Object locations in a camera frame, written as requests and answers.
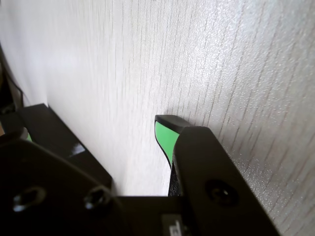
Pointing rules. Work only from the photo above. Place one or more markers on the black open box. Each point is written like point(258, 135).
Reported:
point(73, 161)

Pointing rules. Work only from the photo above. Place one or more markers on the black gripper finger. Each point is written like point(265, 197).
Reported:
point(49, 196)
point(209, 172)

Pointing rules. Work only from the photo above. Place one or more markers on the black cardboard box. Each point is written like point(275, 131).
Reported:
point(37, 115)

